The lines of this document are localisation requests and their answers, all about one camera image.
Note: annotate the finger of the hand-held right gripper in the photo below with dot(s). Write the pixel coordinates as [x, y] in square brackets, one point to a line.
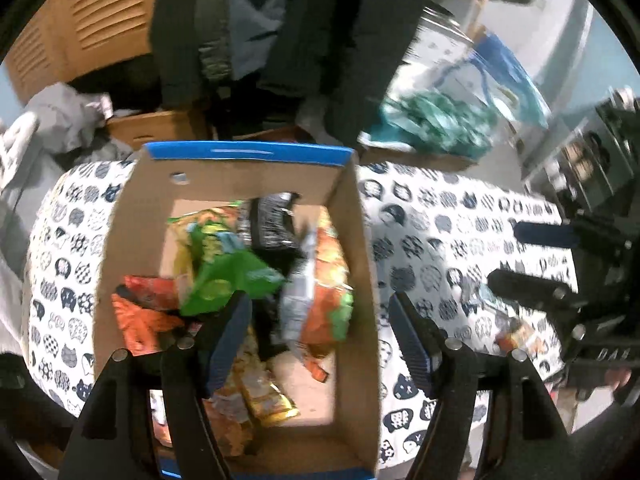
[530, 290]
[545, 235]

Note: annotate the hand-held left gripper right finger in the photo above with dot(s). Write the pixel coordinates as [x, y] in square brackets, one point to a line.
[412, 340]

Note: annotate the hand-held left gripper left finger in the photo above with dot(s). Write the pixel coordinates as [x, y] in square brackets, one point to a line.
[227, 350]

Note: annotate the small orange snack packet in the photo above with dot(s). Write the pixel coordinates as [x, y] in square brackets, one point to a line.
[520, 336]

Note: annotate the black snack packet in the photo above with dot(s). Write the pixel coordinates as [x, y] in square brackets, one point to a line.
[267, 225]

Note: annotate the blue cardboard box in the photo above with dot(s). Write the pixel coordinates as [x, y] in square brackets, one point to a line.
[150, 200]

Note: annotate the person's right hand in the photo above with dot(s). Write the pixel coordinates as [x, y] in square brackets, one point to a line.
[620, 378]

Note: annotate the shoe rack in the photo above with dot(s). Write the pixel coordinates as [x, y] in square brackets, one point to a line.
[575, 160]

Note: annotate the red snack packet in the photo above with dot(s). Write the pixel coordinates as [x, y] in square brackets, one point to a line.
[142, 320]

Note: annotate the silver orange snack packet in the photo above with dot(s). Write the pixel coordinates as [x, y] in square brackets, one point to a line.
[327, 280]

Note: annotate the cat print tablecloth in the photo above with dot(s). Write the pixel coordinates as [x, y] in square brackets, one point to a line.
[440, 225]

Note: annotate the green yellow printed snack packet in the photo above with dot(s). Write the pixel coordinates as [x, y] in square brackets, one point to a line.
[200, 232]

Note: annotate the teal plastic bag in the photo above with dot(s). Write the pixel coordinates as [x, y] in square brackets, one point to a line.
[440, 125]

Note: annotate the clear plastic bag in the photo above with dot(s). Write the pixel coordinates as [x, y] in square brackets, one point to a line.
[505, 85]

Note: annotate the small brown cardboard box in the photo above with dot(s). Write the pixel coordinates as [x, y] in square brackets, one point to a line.
[155, 127]

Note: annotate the dark hanging jacket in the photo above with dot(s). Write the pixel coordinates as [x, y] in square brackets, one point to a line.
[350, 35]

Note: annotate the grey cloth pile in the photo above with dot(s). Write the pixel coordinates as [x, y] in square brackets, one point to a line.
[45, 130]

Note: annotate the dark green hanging coat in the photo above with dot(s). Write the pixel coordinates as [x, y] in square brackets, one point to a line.
[190, 25]

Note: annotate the blue grey hanging garment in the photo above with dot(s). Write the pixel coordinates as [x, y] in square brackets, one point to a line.
[255, 10]

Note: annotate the wooden louvered cabinet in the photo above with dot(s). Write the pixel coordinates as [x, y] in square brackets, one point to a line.
[85, 20]

